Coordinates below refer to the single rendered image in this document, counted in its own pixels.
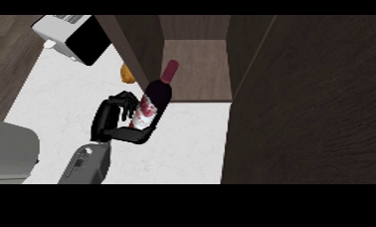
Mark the dark wine bottle red cap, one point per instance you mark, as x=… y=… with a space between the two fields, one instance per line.
x=156 y=98

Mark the dark brown cabinet door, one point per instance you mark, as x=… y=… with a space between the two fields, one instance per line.
x=303 y=105

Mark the white and black appliance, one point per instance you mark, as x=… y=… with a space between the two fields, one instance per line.
x=75 y=37

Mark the brown wooden cabinet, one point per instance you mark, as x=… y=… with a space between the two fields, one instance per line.
x=196 y=65

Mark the grey rounded object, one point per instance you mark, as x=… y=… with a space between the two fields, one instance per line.
x=17 y=153

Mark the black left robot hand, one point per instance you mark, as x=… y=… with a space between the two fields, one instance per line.
x=109 y=118

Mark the orange round food item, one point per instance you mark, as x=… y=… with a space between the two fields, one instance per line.
x=128 y=74

